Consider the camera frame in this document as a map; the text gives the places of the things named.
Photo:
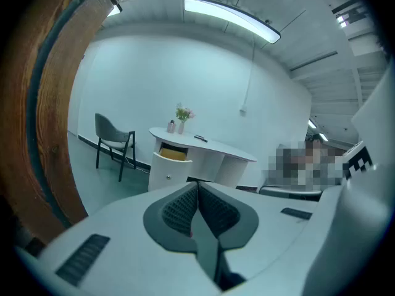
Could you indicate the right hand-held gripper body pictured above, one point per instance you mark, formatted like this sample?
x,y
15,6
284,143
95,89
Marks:
x,y
359,162

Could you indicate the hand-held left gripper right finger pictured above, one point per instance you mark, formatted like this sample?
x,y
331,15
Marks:
x,y
265,217

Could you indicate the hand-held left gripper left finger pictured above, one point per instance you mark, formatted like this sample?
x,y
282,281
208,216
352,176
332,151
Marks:
x,y
123,227

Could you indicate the large white wooden drawer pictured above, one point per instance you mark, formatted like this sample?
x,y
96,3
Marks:
x,y
166,168

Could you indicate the white curved desk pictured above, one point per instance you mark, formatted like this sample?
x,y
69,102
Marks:
x,y
222,151

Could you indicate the small ceiling light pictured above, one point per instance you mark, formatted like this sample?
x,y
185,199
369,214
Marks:
x,y
312,123
323,137

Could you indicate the grey chair with black legs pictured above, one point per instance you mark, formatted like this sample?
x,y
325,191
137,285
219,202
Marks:
x,y
108,131

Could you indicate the pink brush holder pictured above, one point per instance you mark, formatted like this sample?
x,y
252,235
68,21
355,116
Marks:
x,y
170,127

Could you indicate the pink vase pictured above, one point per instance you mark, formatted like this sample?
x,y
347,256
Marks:
x,y
181,128

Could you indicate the pink flower bouquet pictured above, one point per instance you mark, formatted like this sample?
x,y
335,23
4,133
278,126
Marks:
x,y
184,113

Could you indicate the long ceiling light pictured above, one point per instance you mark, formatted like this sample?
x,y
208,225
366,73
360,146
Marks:
x,y
231,17

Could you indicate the ceiling light panel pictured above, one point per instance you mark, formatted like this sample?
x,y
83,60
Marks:
x,y
114,11

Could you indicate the white wall conduit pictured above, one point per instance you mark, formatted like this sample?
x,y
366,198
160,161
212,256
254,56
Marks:
x,y
250,72

